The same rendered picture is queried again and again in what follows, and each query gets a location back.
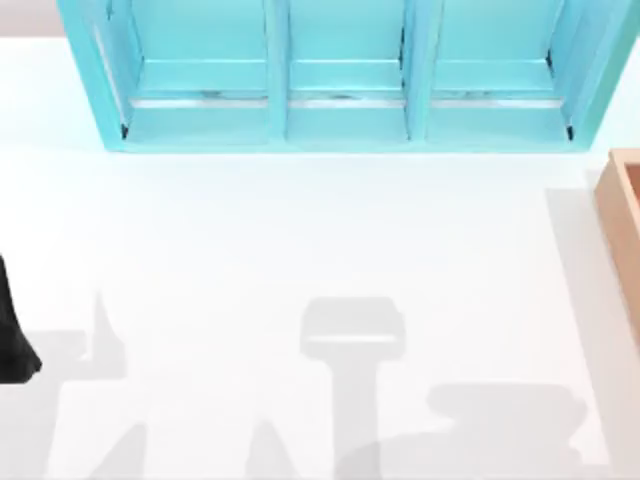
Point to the light blue rack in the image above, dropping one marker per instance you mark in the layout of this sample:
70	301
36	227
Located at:
345	125

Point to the salmon-coloured shallow box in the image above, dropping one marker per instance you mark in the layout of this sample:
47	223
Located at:
617	210

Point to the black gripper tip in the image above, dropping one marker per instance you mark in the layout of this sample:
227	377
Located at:
12	345

